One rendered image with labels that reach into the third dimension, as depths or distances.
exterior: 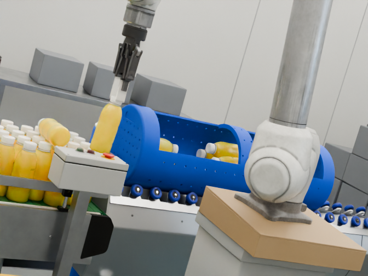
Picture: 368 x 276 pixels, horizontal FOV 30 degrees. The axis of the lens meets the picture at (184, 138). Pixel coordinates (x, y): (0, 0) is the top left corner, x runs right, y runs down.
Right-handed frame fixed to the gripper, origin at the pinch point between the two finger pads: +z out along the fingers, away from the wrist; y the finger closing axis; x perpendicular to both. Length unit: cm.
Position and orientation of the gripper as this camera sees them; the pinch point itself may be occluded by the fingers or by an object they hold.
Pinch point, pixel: (119, 90)
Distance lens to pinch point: 215.0
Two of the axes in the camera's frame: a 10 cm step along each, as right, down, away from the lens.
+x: -8.4, -1.6, -5.1
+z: -2.7, 9.5, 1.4
